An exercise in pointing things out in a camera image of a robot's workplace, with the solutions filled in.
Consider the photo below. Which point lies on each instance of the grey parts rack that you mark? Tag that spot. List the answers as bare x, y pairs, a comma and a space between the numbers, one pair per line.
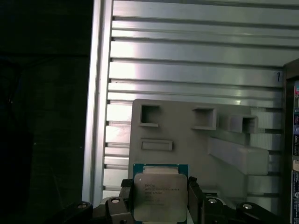
187, 149

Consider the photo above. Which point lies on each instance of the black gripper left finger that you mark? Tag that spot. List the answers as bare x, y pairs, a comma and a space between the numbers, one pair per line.
112, 214

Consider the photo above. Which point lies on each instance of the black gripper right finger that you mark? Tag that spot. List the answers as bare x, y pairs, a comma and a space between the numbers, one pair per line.
217, 214

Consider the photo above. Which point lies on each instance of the black PC case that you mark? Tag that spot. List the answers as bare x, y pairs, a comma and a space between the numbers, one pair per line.
293, 140

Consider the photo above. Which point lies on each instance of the silver topped CPU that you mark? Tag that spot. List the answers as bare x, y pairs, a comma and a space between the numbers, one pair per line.
160, 193

